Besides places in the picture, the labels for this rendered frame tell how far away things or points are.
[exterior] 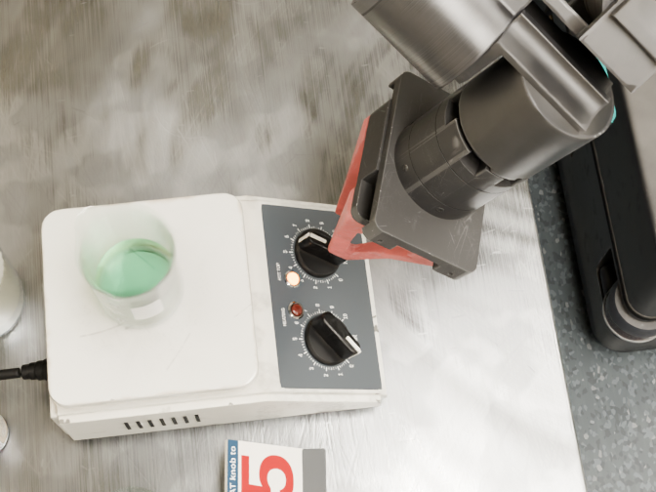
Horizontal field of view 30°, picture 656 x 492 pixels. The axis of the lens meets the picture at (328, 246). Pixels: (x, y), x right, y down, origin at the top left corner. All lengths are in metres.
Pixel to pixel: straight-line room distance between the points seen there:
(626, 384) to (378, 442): 0.86
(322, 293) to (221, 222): 0.08
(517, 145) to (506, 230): 0.25
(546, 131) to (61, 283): 0.31
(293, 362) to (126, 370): 0.10
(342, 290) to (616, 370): 0.89
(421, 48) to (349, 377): 0.25
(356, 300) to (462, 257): 0.14
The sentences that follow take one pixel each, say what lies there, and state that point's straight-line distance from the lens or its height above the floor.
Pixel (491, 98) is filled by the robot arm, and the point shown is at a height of 1.00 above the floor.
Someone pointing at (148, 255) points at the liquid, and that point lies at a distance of 0.70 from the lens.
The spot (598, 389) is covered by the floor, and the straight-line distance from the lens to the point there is 1.60.
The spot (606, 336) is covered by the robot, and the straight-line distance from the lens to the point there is 1.51.
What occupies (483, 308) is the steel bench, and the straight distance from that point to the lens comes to 0.81.
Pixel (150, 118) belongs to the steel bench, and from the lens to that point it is 0.86.
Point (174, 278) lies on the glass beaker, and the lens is 0.67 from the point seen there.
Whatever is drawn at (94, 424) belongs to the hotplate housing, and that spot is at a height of 0.81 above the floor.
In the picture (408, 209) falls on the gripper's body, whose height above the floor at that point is 0.93.
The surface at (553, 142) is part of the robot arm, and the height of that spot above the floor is 1.01.
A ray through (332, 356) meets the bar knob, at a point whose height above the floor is 0.80.
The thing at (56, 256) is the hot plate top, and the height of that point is 0.84.
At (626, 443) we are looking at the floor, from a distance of 1.60.
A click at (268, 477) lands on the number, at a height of 0.77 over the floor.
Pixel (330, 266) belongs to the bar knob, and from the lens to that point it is 0.76.
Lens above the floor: 1.52
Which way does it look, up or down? 71 degrees down
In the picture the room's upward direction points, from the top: 4 degrees clockwise
